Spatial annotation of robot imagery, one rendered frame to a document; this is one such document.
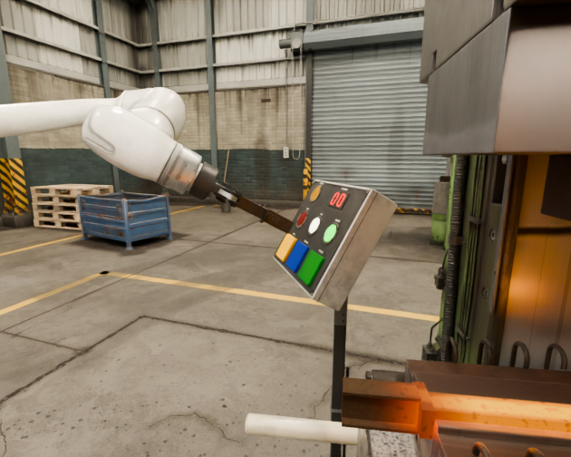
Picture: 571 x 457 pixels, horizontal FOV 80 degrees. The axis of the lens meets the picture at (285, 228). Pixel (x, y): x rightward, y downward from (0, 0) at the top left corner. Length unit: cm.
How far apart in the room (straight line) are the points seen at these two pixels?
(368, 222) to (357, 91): 768
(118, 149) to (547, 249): 71
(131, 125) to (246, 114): 852
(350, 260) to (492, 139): 54
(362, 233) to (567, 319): 38
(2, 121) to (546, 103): 84
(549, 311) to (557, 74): 43
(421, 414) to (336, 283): 42
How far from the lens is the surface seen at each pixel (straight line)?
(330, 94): 851
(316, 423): 95
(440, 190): 538
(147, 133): 69
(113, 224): 547
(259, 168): 898
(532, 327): 67
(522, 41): 30
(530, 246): 62
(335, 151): 836
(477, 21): 36
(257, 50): 950
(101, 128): 70
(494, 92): 30
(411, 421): 45
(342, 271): 78
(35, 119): 87
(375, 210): 79
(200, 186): 70
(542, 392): 55
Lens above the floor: 127
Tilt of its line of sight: 12 degrees down
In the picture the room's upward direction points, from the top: straight up
